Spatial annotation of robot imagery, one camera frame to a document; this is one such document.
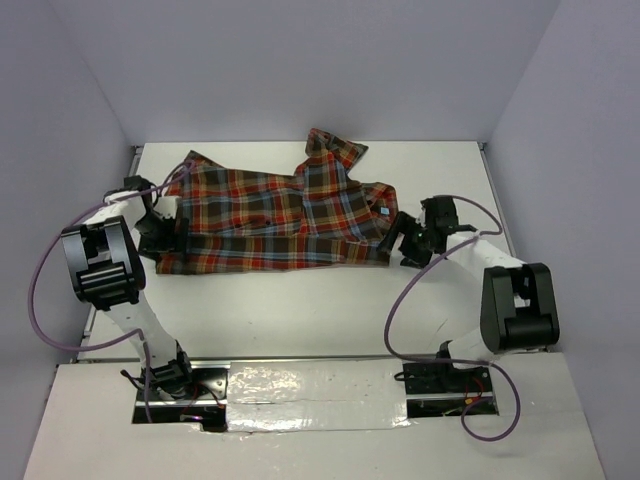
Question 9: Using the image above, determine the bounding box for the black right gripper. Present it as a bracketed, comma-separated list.
[376, 210, 435, 270]

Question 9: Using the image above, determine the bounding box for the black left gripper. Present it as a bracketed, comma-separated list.
[133, 213, 189, 264]

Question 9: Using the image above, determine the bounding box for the plaid long sleeve shirt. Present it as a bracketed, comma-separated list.
[156, 129, 398, 275]

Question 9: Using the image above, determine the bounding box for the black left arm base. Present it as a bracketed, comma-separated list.
[120, 352, 228, 404]

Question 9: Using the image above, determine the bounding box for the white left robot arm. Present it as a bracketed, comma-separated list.
[61, 175, 196, 399]

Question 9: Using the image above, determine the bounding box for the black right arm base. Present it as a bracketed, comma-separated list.
[394, 362, 492, 400]

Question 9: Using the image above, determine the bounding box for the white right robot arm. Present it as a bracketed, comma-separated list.
[377, 195, 560, 391]

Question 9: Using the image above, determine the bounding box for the glossy white tape patch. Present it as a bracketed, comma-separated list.
[226, 358, 410, 433]

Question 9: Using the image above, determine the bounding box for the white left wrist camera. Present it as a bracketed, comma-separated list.
[153, 196, 180, 219]

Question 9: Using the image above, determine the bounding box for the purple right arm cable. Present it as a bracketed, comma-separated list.
[383, 196, 524, 442]

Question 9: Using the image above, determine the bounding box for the aluminium table frame rail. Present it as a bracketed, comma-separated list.
[478, 141, 547, 351]

